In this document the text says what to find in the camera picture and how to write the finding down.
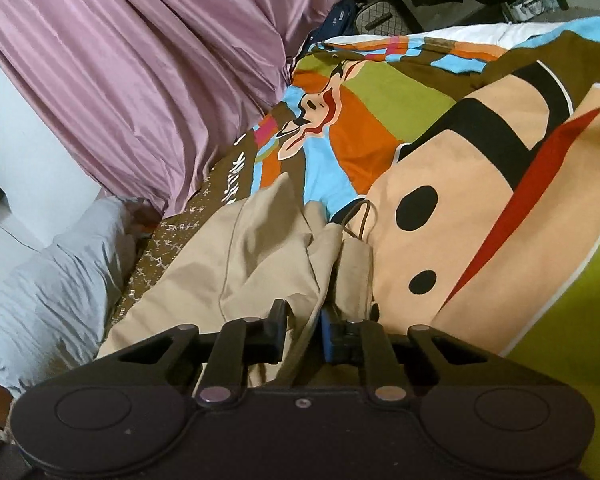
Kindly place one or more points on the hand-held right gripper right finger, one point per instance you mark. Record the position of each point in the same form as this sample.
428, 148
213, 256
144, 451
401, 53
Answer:
336, 337

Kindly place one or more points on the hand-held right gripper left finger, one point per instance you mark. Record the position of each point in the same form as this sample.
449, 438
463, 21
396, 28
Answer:
276, 332

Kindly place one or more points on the beige hooded jacket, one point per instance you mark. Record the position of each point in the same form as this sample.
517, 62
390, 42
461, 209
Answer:
260, 240

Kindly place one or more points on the colourful printed blanket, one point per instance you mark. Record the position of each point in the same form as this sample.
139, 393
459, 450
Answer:
480, 185

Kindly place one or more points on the grey pillow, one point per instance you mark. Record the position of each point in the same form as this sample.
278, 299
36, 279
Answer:
55, 300

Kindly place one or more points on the pink curtain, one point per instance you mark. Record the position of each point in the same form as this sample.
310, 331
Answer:
130, 70

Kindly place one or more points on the dark blue bag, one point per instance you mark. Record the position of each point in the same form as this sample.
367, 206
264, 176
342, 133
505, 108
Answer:
337, 20

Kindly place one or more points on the dark mesh object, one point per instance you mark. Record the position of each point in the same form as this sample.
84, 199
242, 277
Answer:
380, 17

